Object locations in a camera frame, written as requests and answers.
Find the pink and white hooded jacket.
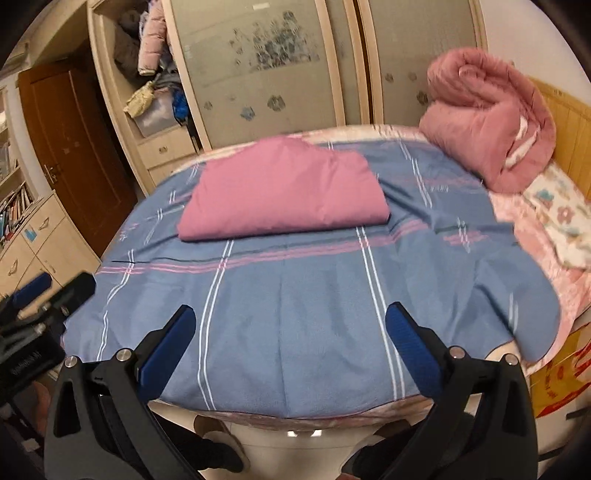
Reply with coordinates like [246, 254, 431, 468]
[177, 137, 390, 241]

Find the cream drawer cabinet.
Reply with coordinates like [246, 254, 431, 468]
[0, 194, 100, 301]

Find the yellow red paper bag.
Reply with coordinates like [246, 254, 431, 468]
[530, 323, 591, 418]

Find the slipper on floor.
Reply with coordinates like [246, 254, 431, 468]
[193, 415, 250, 474]

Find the brown wooden door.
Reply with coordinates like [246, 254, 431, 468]
[18, 60, 137, 255]

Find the wardrobe drawer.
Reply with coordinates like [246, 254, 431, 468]
[138, 126, 195, 169]

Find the blue plaid bed blanket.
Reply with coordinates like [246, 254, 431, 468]
[63, 139, 560, 419]

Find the beige cloth bag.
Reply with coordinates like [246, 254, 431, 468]
[123, 81, 154, 119]

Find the clear plastic storage box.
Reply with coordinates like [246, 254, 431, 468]
[133, 89, 177, 138]

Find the floral pillow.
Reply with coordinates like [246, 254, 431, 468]
[523, 161, 591, 270]

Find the hanging dark jacket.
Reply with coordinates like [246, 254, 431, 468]
[113, 9, 140, 81]

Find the wooden headboard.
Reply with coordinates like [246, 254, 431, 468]
[531, 77, 591, 201]

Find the hanging pink puffer jacket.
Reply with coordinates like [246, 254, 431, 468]
[137, 0, 167, 76]

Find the rolled pink quilt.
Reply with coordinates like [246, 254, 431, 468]
[419, 47, 557, 194]

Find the frosted sliding wardrobe door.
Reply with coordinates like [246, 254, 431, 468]
[163, 1, 346, 151]

